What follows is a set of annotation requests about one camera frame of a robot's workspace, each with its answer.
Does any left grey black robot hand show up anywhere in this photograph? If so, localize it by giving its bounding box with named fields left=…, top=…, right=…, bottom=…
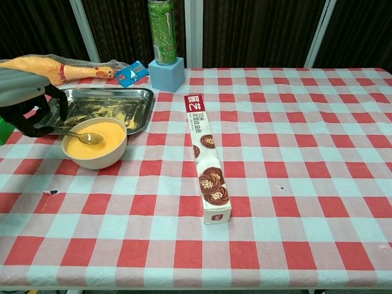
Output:
left=0, top=67, right=69, bottom=138

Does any silver metal spoon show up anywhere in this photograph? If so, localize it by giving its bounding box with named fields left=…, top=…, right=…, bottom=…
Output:
left=62, top=129, right=105, bottom=146

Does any rectangular steel tray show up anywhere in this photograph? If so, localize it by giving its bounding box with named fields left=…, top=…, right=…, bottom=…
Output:
left=31, top=87, right=155, bottom=136

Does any beige bowl of orange powder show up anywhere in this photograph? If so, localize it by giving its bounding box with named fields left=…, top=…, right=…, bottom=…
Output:
left=61, top=117, right=129, bottom=170

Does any green toy brick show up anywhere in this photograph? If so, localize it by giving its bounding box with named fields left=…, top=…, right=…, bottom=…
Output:
left=0, top=118, right=17, bottom=146

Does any yellow rubber chicken toy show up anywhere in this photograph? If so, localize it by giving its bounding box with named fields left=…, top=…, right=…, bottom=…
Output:
left=0, top=56, right=116, bottom=86

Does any blue card package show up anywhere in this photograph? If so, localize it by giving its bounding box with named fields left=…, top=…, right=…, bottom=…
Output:
left=115, top=60, right=150, bottom=88

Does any blue foam cube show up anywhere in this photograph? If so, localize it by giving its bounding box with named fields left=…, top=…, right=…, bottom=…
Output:
left=148, top=56, right=186, bottom=94

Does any green drink can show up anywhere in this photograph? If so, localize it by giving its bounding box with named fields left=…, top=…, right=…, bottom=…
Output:
left=147, top=0, right=178, bottom=66

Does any long baking paper box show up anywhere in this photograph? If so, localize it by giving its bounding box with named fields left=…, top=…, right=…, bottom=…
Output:
left=183, top=94, right=233, bottom=225

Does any red white checkered tablecloth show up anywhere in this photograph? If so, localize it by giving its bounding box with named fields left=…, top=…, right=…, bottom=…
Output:
left=0, top=67, right=392, bottom=289

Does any white partition post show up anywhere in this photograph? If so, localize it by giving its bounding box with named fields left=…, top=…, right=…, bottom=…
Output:
left=184, top=0, right=205, bottom=69
left=69, top=0, right=102, bottom=62
left=303, top=0, right=338, bottom=69

